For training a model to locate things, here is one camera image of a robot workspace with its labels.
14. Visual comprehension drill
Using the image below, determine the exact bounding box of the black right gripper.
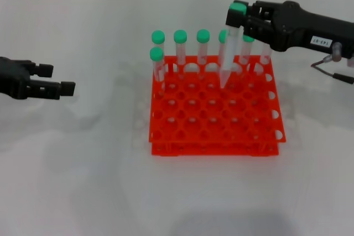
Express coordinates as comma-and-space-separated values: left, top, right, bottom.
225, 0, 354, 60

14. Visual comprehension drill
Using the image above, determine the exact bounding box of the orange test tube rack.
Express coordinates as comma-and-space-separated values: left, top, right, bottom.
148, 55, 287, 157

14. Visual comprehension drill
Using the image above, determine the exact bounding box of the green-capped tube with red print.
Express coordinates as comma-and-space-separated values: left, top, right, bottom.
174, 29, 188, 80
149, 47, 167, 95
218, 29, 230, 67
151, 30, 166, 67
239, 34, 256, 78
258, 44, 273, 76
196, 29, 211, 80

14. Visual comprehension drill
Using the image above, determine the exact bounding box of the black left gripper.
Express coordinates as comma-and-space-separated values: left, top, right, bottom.
0, 56, 76, 101

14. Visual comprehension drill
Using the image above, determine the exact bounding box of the green-capped test tube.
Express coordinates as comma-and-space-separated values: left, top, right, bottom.
220, 2, 248, 90

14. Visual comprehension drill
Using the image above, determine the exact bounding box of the right gripper cable with plug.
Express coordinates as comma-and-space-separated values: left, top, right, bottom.
311, 41, 354, 85

